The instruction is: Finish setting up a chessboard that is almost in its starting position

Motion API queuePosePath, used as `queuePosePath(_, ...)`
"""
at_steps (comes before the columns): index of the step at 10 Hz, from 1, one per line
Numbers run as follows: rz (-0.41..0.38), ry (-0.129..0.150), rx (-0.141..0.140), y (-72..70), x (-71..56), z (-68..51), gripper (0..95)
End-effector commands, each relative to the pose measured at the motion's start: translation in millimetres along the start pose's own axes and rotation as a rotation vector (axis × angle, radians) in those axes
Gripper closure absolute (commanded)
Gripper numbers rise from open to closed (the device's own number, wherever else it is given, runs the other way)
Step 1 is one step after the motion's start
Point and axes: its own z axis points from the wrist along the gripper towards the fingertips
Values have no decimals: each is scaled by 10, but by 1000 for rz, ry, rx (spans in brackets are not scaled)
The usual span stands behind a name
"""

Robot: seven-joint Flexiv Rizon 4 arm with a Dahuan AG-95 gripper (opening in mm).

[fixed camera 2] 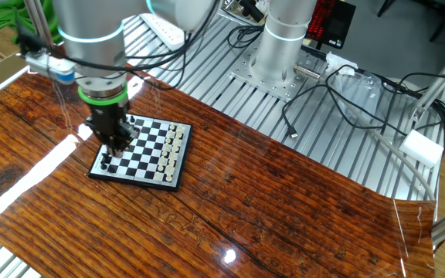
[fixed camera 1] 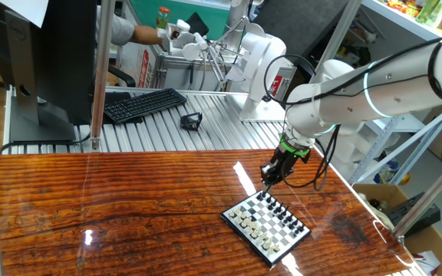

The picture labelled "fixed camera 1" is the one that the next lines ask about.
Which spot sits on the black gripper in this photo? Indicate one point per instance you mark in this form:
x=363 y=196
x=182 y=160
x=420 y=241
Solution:
x=288 y=161

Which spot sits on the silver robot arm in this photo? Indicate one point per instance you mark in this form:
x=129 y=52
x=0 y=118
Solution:
x=359 y=96

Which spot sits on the person forearm grey sleeve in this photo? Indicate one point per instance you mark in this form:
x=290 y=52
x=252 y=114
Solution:
x=129 y=32

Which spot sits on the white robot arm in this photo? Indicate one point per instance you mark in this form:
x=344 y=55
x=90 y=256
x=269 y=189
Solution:
x=259 y=57

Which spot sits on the magnetic chessboard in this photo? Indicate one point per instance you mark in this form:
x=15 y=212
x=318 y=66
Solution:
x=267 y=226

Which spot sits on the black phone stand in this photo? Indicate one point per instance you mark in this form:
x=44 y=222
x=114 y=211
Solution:
x=190 y=122

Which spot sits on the white slotted shelf upright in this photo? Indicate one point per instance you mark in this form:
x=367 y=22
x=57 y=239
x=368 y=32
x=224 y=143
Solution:
x=374 y=153

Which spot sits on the black keyboard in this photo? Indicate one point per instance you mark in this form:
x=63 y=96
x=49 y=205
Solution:
x=144 y=105

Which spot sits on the black case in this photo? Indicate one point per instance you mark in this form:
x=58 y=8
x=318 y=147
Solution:
x=416 y=214

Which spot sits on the wood grain table mat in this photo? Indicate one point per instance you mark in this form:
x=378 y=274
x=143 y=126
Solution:
x=129 y=211

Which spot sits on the dark grey panel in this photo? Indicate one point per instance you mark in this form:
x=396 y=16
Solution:
x=301 y=23

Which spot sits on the white handheld control device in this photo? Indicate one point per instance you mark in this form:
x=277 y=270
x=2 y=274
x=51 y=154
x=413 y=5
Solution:
x=184 y=40

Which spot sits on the white box red label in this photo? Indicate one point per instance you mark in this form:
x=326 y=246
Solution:
x=144 y=69

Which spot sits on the black tablet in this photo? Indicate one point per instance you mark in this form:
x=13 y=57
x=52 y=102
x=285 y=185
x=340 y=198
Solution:
x=198 y=23

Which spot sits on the cardboard box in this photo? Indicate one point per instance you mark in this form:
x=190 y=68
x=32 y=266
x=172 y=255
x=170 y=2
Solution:
x=436 y=245

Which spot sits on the black chair armrest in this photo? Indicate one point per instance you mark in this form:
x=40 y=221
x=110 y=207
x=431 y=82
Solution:
x=127 y=78

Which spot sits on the bottle with orange cap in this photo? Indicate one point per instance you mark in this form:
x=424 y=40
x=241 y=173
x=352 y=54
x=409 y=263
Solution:
x=162 y=19

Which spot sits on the white shelf board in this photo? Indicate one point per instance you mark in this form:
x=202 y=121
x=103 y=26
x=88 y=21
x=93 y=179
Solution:
x=397 y=19

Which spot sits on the green bottle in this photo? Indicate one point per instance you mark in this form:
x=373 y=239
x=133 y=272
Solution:
x=428 y=9

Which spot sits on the black computer monitor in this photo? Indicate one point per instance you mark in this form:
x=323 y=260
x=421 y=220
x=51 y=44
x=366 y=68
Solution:
x=63 y=57

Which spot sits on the white paper sheet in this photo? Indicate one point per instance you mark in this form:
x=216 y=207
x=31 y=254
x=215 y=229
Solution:
x=25 y=5

